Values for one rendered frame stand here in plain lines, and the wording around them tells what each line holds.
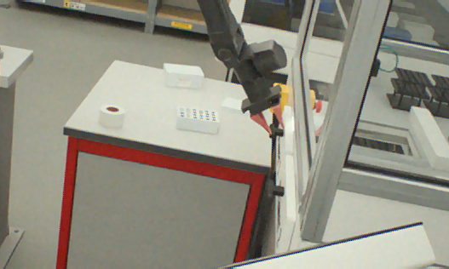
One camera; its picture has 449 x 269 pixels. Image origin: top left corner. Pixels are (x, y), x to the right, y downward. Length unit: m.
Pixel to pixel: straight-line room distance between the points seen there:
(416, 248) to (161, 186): 1.24
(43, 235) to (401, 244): 2.15
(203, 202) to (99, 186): 0.30
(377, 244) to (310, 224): 0.45
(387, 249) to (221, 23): 0.86
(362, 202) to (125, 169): 0.92
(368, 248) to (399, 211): 0.46
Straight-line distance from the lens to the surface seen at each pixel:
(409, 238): 0.78
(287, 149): 1.57
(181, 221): 1.98
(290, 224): 1.29
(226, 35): 1.51
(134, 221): 2.00
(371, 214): 1.19
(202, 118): 1.98
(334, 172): 1.14
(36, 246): 2.73
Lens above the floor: 1.56
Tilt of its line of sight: 24 degrees down
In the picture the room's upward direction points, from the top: 11 degrees clockwise
